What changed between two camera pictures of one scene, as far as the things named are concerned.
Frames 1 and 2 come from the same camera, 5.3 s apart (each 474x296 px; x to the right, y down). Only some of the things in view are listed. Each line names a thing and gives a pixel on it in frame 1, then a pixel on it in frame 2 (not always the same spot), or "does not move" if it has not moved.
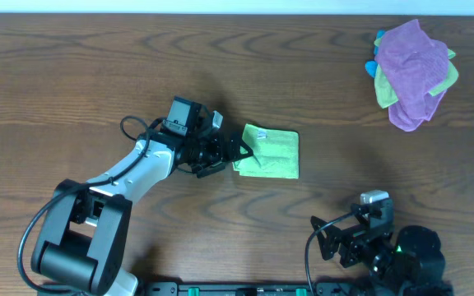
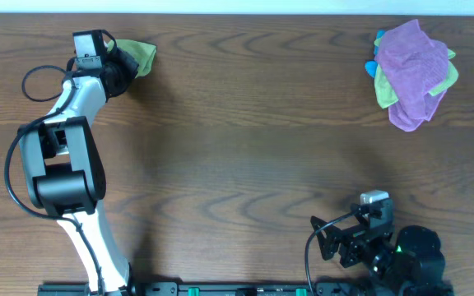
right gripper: (352, 241) does not move
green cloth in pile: (385, 96) does not move
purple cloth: (415, 66) does not move
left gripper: (224, 150) to (127, 62)
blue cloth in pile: (370, 67) does not move
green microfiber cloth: (276, 153) to (142, 53)
